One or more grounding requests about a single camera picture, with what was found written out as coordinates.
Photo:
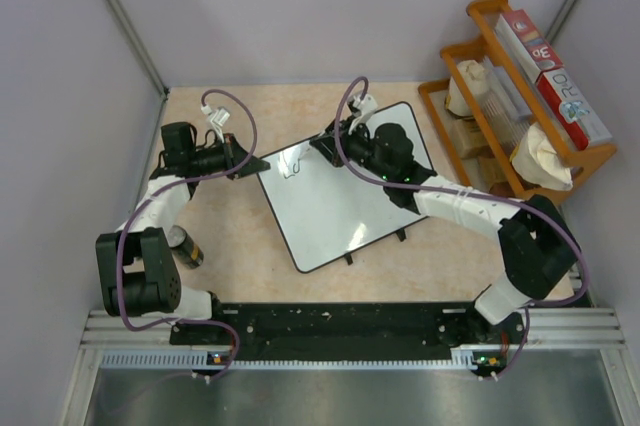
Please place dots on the clear plastic straw pack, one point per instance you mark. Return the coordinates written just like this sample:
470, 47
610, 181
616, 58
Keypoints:
507, 94

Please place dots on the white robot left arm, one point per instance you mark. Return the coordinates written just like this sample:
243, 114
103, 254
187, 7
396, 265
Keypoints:
137, 270

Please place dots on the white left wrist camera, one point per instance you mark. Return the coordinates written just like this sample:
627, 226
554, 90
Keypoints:
216, 118

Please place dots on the red white box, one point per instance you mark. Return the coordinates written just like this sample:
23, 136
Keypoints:
526, 43
572, 110

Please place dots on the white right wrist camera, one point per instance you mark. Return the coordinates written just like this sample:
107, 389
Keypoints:
362, 107

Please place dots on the black yellow drink can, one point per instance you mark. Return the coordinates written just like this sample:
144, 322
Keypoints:
183, 247

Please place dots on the red white box upper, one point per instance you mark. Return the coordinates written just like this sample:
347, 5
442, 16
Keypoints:
526, 43

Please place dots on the orange wooden shelf rack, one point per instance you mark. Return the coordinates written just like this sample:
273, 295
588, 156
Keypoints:
492, 171

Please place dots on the grey slotted cable duct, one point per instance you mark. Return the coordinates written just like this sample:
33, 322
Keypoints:
174, 360

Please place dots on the cream paper bag lower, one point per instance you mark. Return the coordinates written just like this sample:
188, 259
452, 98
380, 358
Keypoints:
537, 162

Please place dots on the white whiteboard black frame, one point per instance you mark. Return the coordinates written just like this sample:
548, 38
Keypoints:
326, 213

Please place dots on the cream paper bag upper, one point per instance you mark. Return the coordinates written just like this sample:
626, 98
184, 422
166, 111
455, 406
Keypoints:
476, 79

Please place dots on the brown cardboard box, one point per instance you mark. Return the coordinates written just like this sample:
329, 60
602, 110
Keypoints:
468, 139

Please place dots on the red white box lower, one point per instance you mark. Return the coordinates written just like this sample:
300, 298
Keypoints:
572, 110

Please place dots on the cream paper bag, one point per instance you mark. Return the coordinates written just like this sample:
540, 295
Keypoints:
476, 79
537, 162

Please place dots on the black white marker pen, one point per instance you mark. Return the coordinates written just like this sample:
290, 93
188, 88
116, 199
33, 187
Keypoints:
301, 154

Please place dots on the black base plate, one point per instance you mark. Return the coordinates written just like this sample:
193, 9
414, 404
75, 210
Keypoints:
352, 331

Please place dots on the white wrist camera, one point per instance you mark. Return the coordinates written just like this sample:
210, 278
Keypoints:
216, 118
362, 107

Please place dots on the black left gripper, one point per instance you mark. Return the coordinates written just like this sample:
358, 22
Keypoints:
234, 154

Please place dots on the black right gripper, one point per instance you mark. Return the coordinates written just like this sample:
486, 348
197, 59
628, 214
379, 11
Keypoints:
348, 138

